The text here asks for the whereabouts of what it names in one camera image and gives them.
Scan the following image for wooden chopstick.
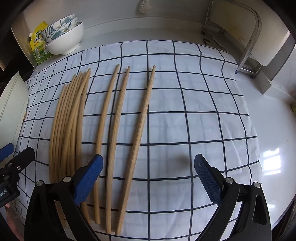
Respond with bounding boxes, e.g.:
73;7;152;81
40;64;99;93
105;66;130;235
49;85;67;183
75;68;92;224
53;74;79;182
52;74;76;183
59;72;86;180
58;72;84;181
93;64;120;225
115;65;157;235

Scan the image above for yellow green seasoning pouch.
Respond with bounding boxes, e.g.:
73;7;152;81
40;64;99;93
29;21;52;65

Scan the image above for large white bowl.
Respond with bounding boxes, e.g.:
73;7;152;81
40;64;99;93
46;22;84;55

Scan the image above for metal dish rack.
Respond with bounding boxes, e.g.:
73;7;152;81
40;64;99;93
202;1;262;79

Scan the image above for white checked cloth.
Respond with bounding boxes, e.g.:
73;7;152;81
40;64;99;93
13;40;262;240

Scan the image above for patterned ceramic bowl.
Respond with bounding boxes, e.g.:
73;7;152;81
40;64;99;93
49;14;76;30
41;17;79;43

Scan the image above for white wall pipe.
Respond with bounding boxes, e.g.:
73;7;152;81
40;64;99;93
138;0;151;14

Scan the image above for white round basin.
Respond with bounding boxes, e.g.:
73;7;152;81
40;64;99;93
0;72;29;147

